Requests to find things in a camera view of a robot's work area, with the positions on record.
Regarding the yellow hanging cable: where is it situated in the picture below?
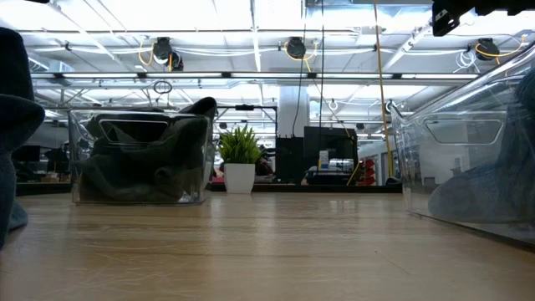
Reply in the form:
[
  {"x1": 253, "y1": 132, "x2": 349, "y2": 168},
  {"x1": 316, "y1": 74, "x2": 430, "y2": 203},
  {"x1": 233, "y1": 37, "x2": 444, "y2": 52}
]
[{"x1": 372, "y1": 0, "x2": 395, "y2": 181}]

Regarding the black cabinet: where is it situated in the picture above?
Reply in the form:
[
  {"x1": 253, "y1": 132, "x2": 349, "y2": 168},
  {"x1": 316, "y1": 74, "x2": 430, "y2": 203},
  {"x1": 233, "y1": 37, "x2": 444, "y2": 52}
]
[{"x1": 274, "y1": 135, "x2": 305, "y2": 186}]

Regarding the green plant in white pot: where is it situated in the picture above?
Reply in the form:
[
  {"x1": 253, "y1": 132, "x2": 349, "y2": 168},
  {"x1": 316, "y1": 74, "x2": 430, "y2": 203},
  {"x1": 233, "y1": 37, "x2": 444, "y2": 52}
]
[{"x1": 217, "y1": 125, "x2": 266, "y2": 195}]

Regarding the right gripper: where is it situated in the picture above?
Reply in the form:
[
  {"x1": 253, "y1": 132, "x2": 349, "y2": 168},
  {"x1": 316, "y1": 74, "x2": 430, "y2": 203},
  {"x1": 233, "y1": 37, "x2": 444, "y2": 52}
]
[{"x1": 432, "y1": 0, "x2": 535, "y2": 38}]

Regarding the black aluminium table frame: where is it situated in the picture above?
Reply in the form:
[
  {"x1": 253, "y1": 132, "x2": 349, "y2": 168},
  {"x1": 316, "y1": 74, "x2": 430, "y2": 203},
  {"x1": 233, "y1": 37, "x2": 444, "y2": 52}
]
[{"x1": 15, "y1": 181, "x2": 403, "y2": 197}]

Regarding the red bin rack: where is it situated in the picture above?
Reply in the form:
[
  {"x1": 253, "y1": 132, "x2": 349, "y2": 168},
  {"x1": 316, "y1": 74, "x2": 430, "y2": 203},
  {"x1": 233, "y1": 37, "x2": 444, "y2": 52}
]
[{"x1": 362, "y1": 157, "x2": 378, "y2": 187}]

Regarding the black background frame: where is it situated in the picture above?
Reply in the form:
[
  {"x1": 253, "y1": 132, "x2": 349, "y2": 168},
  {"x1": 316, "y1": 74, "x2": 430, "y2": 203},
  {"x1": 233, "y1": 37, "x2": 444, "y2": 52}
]
[{"x1": 216, "y1": 104, "x2": 278, "y2": 145}]

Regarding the black ceiling cable reel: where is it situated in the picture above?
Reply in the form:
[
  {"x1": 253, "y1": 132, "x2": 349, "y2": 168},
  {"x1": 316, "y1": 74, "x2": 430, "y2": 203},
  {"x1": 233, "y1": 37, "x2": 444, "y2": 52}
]
[
  {"x1": 475, "y1": 37, "x2": 501, "y2": 61},
  {"x1": 151, "y1": 36, "x2": 185, "y2": 72},
  {"x1": 285, "y1": 36, "x2": 308, "y2": 61}
]

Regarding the black monitor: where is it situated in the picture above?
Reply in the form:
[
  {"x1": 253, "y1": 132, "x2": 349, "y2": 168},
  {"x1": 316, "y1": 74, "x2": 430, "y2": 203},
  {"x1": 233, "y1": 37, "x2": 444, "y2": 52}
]
[{"x1": 303, "y1": 126, "x2": 359, "y2": 172}]

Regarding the black hanging cable ring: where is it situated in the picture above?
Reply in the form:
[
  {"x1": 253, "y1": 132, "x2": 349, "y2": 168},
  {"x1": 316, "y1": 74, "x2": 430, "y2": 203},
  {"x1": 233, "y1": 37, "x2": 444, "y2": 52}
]
[{"x1": 152, "y1": 79, "x2": 173, "y2": 95}]

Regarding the black hanging cable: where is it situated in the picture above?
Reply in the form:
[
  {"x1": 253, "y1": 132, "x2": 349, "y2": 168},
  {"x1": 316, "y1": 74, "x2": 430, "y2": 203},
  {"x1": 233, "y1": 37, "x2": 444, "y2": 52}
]
[
  {"x1": 291, "y1": 0, "x2": 309, "y2": 137},
  {"x1": 318, "y1": 0, "x2": 326, "y2": 129}
]

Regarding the clear plastic bin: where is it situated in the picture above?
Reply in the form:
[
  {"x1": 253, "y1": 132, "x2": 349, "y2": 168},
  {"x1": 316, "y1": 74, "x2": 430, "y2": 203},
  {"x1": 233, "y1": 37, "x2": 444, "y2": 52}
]
[
  {"x1": 68, "y1": 109, "x2": 217, "y2": 206},
  {"x1": 390, "y1": 43, "x2": 535, "y2": 248}
]

